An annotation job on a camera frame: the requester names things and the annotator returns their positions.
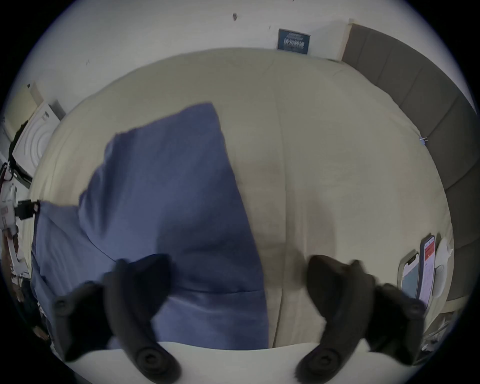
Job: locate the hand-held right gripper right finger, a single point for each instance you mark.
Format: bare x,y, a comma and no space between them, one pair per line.
345,300

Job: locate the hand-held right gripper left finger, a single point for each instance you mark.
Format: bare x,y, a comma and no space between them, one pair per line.
127,300

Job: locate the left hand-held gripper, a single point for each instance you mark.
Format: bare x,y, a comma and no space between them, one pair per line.
7,210

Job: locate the dark blue shirt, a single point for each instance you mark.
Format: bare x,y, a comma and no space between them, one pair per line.
168,195

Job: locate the phone with pale case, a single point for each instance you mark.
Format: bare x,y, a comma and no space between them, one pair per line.
410,277

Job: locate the white washing machine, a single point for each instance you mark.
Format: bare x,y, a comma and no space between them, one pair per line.
35,135

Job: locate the phone with lit screen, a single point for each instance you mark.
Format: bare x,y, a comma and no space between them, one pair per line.
427,268

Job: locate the white hand controller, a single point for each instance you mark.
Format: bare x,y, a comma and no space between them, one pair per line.
443,262

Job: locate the bed with beige sheet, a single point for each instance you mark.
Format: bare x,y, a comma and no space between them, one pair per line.
330,150

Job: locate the grey padded headboard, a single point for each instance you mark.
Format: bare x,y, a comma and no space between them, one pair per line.
423,86

